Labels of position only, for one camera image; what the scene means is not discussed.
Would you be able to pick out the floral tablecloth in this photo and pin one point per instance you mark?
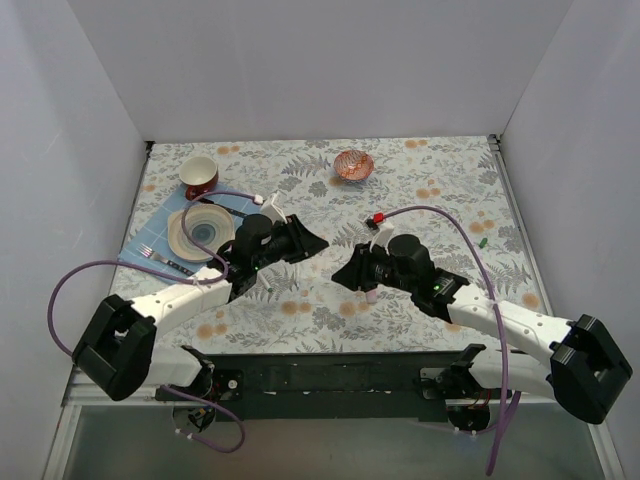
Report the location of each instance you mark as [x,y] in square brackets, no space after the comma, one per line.
[450,192]

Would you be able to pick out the beige plate with blue rings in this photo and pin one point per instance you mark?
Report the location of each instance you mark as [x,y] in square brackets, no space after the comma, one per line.
[209,225]

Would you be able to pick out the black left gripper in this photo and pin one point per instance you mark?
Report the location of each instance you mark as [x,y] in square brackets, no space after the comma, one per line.
[295,238]

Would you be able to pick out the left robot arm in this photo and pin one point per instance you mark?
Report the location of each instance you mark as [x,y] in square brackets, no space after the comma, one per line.
[118,350]

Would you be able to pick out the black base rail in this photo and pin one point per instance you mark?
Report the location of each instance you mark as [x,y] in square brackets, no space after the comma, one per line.
[302,386]

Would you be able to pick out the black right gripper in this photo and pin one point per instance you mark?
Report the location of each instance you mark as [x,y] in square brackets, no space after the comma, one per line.
[363,267]

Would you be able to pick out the orange patterned bowl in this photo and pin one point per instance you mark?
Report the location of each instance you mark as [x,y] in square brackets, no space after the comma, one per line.
[353,165]

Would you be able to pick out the red ceramic mug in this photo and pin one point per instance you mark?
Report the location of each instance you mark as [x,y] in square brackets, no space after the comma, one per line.
[200,175]

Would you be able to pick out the pink highlighter pen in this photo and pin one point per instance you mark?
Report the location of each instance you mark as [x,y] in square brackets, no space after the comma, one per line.
[371,296]

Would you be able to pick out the white pen with blue tip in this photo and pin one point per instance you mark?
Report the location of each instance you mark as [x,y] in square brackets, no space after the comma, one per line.
[296,275]

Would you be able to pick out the black handled fork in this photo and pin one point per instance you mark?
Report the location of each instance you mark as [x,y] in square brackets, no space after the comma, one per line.
[153,255]

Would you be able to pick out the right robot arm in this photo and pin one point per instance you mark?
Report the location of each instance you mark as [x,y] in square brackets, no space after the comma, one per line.
[577,363]

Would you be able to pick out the blue checked cloth napkin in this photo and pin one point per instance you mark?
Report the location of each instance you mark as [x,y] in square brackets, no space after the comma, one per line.
[154,232]

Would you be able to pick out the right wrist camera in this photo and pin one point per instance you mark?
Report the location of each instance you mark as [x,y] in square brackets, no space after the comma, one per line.
[381,228]

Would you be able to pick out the white pen with green tip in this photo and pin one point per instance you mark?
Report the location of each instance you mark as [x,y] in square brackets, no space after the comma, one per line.
[266,284]

